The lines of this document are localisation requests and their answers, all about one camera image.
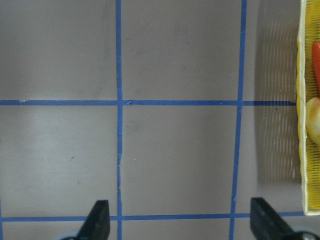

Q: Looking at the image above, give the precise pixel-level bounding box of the orange toy carrot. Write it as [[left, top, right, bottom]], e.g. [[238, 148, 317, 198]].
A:
[[312, 41, 320, 97]]

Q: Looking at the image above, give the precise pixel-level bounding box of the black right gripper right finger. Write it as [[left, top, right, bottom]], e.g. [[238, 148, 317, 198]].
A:
[[250, 197, 298, 240]]

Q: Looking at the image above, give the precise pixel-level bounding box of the yellow plastic basket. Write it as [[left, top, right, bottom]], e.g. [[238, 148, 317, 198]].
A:
[[296, 0, 320, 216]]

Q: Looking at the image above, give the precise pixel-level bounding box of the toy croissant bread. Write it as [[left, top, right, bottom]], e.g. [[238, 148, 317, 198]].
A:
[[305, 97, 320, 146]]

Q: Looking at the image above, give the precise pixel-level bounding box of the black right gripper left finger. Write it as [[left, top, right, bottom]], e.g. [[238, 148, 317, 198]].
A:
[[77, 200, 111, 240]]

